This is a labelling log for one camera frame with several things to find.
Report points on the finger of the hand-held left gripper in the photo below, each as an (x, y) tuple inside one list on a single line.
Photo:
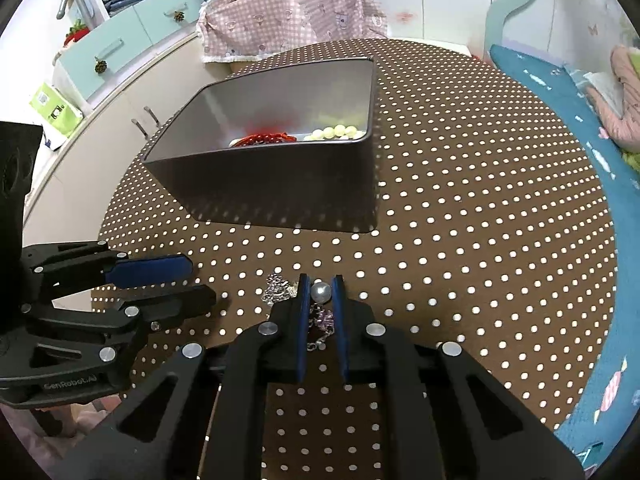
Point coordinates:
[(150, 270), (175, 302)]

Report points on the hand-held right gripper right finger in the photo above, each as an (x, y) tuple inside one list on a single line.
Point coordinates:
[(339, 330)]

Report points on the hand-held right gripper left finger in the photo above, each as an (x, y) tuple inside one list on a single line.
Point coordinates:
[(304, 330)]

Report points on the grey metal tin box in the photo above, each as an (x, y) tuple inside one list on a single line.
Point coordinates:
[(280, 195)]

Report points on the green cardboard box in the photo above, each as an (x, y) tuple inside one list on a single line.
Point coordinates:
[(52, 107)]

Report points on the white cabinet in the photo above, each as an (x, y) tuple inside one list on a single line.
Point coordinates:
[(100, 160)]

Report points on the pine cone ornament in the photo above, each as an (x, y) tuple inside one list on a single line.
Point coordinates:
[(100, 66), (179, 16)]

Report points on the teal drawer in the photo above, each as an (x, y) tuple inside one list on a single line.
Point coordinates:
[(95, 45), (165, 10)]

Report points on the red green plush toy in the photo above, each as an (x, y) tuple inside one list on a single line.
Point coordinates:
[(76, 32)]

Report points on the pink checked cloth cover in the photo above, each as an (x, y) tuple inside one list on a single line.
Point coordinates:
[(290, 15)]

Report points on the blue printed bedspread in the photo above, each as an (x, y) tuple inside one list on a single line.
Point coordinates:
[(615, 220)]

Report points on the green jacket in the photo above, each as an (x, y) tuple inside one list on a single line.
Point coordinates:
[(632, 159)]

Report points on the white paper booklet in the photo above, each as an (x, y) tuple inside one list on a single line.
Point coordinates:
[(602, 90)]

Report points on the teal curved headboard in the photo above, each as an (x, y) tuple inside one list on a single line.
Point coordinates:
[(520, 5)]

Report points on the butterfly wall sticker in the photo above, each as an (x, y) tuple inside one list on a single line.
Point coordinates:
[(593, 28)]

